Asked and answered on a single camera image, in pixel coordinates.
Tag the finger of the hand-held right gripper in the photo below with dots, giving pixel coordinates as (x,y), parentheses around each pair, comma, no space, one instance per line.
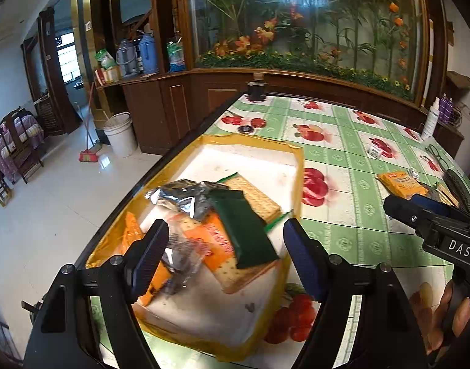
(404,211)
(430,203)

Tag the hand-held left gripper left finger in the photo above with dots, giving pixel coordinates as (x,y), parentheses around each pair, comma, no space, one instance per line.
(150,257)

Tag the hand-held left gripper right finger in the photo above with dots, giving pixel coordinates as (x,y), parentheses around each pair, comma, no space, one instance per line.
(302,261)

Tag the large orange biscuit packet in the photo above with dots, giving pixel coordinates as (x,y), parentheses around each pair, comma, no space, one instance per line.
(400,184)

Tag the clear plastic snack packet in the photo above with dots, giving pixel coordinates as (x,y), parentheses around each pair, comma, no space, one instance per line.
(185,261)

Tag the small white printed candy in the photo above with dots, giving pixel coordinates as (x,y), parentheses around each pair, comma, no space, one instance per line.
(375,152)
(414,173)

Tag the dark green snack packet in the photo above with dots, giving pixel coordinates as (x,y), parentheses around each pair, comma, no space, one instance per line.
(250,234)

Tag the silver foil snack packet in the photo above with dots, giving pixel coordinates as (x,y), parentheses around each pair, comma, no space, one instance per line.
(181,196)

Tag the orange label cracker packet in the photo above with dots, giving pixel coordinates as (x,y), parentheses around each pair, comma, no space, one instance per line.
(219,246)

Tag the yellow cardboard box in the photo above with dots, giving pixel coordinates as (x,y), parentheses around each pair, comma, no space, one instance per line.
(258,161)

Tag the person's right hand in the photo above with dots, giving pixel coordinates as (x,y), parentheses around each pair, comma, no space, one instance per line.
(436,323)

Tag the black eyeglasses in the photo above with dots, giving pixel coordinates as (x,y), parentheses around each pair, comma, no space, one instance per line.
(436,155)

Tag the white spray bottle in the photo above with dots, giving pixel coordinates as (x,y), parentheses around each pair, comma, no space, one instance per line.
(430,119)

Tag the purple bottle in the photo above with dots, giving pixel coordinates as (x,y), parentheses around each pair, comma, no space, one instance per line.
(449,112)
(442,109)

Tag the red broom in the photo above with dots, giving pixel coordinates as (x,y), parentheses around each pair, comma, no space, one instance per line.
(89,155)

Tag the white plastic bucket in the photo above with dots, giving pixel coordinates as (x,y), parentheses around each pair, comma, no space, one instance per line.
(120,136)

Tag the small black round lid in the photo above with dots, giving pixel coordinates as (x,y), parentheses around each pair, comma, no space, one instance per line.
(245,129)

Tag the wooden cabinet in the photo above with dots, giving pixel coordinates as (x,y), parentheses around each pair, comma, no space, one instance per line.
(162,111)

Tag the small wooden stool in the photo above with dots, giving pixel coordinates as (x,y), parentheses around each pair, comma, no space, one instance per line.
(0,188)

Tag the wooden chair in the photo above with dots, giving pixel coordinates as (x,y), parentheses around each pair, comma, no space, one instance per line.
(19,142)

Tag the dark glass jar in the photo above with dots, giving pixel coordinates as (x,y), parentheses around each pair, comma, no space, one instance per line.
(256,88)

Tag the small red and white box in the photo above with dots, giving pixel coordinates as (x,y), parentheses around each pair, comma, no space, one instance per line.
(108,76)

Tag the grey thermos flask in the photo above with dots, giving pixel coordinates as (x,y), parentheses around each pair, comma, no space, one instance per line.
(126,59)

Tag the green label water bottle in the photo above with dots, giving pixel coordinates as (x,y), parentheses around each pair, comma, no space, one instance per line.
(176,57)

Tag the blue thermos flask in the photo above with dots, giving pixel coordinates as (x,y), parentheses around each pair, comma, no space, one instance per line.
(148,55)

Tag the green snack bag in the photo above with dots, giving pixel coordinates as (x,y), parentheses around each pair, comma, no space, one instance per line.
(105,59)

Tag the artificial flower glass display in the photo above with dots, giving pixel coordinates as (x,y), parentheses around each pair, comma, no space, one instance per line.
(308,27)

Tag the brown wall shelf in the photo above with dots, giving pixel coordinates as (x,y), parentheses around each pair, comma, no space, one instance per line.
(459,78)

